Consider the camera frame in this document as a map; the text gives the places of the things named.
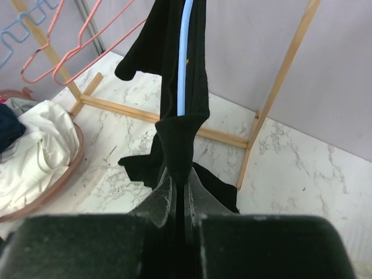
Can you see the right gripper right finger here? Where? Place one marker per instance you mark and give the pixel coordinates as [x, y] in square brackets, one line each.
[198, 202]

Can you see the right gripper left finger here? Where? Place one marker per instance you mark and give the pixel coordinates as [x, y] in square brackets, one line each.
[157, 209]

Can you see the light blue wire hanger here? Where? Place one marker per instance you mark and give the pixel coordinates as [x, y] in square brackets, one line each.
[182, 57]

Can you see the blue wavy plastic hanger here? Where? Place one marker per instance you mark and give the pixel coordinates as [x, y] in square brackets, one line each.
[17, 32]

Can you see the white garment in basket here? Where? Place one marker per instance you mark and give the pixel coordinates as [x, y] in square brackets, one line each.
[39, 157]

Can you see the wooden clothes rack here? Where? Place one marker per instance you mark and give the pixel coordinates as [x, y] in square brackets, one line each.
[156, 51]

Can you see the navy garment in basket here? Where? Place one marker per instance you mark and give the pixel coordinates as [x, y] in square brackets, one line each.
[11, 129]

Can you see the pink laundry basket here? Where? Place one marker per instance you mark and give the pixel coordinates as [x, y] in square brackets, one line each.
[19, 103]

